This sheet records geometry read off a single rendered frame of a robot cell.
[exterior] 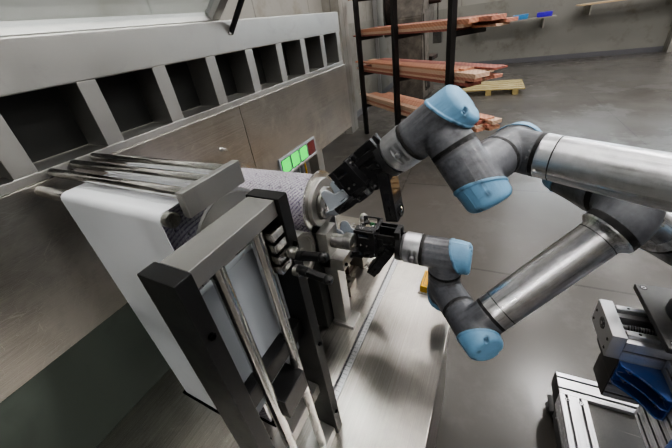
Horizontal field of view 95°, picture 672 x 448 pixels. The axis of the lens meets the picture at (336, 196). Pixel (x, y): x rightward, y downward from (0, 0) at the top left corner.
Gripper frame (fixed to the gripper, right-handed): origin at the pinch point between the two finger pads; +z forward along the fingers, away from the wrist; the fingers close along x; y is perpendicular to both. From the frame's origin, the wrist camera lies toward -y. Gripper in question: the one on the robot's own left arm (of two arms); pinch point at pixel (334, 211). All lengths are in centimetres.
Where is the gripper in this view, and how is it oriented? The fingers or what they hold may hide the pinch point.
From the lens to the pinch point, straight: 69.4
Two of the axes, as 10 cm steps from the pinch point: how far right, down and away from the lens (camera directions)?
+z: -6.0, 4.7, 6.5
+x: -4.3, 4.9, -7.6
